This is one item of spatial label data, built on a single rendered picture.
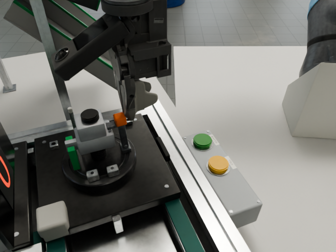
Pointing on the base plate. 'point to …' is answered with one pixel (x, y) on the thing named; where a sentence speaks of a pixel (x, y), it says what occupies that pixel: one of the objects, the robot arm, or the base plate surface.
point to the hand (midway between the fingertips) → (126, 114)
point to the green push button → (202, 141)
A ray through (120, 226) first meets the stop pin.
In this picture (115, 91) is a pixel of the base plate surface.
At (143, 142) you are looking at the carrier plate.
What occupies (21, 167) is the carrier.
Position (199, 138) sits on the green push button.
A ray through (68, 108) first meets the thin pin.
